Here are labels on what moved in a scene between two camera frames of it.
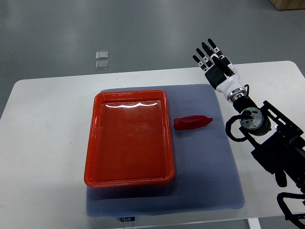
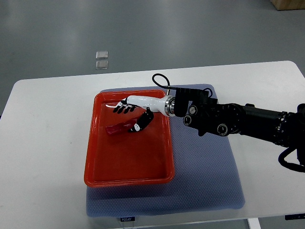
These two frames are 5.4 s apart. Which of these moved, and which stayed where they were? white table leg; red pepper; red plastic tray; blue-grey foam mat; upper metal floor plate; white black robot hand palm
Moved: red pepper; white black robot hand palm
Stayed: upper metal floor plate; white table leg; red plastic tray; blue-grey foam mat
